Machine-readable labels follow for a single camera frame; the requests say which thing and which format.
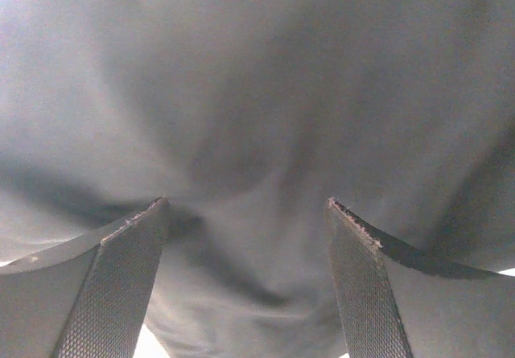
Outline black shorts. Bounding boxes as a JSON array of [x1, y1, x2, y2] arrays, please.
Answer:
[[1, 0, 514, 357]]

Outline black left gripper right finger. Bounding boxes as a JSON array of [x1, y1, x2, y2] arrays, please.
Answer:
[[324, 199, 514, 357]]

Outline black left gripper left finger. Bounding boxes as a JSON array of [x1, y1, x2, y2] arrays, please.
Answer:
[[1, 198, 169, 357]]

